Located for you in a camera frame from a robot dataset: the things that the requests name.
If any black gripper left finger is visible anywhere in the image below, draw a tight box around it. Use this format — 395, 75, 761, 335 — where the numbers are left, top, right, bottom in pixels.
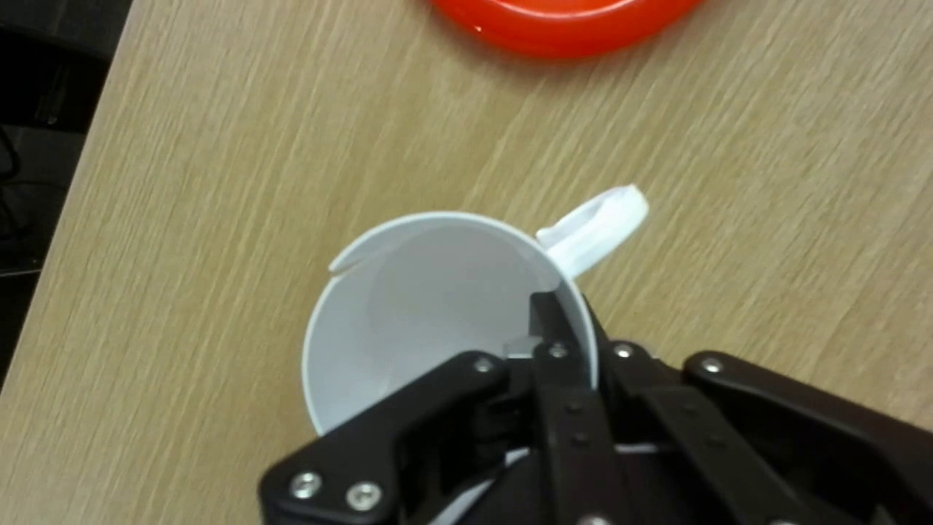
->
258, 288, 632, 525

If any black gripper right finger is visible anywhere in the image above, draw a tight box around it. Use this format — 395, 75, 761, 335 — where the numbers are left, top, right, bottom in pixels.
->
590, 332, 933, 525

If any white cup with handle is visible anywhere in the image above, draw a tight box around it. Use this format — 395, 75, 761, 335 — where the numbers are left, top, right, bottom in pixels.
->
298, 184, 653, 525

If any orange plate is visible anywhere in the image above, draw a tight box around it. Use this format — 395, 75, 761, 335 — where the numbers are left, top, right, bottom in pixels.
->
430, 0, 707, 60

